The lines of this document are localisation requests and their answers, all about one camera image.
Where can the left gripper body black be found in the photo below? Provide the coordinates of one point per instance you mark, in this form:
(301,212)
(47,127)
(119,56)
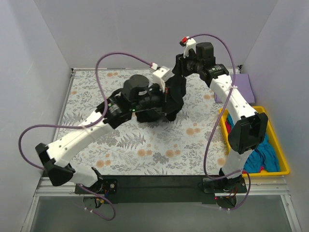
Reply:
(163,101)

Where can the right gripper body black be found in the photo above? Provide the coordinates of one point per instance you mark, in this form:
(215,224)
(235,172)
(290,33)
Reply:
(181,63)

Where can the black t-shirt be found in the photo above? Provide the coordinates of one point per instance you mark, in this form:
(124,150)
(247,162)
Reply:
(176,91)

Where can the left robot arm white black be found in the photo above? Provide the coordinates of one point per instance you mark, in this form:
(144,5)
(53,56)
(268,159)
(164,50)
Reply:
(136,95)

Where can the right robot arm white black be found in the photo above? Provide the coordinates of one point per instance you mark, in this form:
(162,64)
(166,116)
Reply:
(249,127)

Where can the floral patterned table mat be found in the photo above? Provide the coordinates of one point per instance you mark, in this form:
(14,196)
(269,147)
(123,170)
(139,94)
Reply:
(191,144)

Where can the folded purple t-shirt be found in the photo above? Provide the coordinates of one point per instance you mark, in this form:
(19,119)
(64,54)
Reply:
(244,87)

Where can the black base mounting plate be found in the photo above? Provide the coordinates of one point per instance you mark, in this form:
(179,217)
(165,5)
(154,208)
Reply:
(163,188)

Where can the yellow plastic bin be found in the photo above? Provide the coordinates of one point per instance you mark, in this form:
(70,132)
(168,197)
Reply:
(273,141)

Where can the teal t-shirt in bin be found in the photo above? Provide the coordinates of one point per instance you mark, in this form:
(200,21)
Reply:
(263,158)

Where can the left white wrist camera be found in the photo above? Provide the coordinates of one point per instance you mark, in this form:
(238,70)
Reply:
(160,75)

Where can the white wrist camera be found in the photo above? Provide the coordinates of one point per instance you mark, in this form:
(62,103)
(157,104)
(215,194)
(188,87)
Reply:
(160,75)
(188,43)

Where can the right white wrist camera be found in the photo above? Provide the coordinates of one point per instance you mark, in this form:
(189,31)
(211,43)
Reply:
(188,43)

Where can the aluminium frame rail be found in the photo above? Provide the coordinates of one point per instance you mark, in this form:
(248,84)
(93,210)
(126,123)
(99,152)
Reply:
(265,185)

